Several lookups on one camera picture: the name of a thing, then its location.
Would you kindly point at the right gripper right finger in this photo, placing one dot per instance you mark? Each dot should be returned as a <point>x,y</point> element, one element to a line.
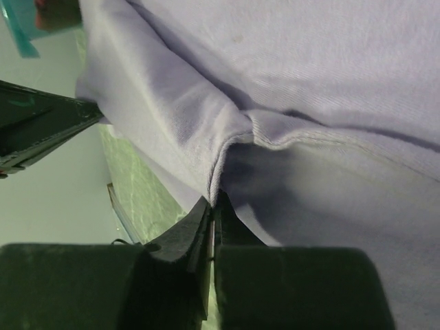
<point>263,287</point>

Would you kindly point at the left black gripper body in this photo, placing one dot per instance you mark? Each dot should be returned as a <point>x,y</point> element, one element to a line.
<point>34,123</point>

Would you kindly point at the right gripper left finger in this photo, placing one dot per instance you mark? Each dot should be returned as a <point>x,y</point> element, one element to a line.
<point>163,284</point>

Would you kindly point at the lilac purple t-shirt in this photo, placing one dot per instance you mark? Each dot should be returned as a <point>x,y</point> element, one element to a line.
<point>320,119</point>

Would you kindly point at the teal plastic basket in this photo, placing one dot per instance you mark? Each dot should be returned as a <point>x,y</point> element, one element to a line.
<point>29,20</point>

